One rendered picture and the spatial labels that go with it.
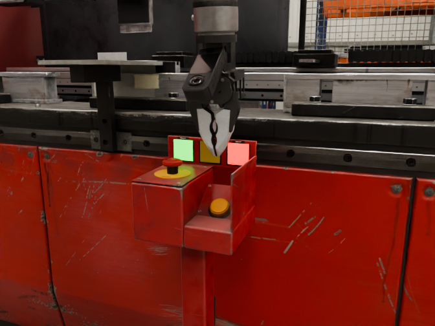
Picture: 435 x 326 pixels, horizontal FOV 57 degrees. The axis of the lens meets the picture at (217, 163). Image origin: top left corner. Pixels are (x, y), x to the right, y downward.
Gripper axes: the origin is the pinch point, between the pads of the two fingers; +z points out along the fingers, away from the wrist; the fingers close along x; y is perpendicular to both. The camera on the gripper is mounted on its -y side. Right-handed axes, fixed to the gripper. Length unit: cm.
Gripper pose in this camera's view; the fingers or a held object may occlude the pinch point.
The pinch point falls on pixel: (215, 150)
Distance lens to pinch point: 72.4
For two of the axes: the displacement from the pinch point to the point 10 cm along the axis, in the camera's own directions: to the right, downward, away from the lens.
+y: 3.4, -3.0, 8.9
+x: -9.4, -0.8, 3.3
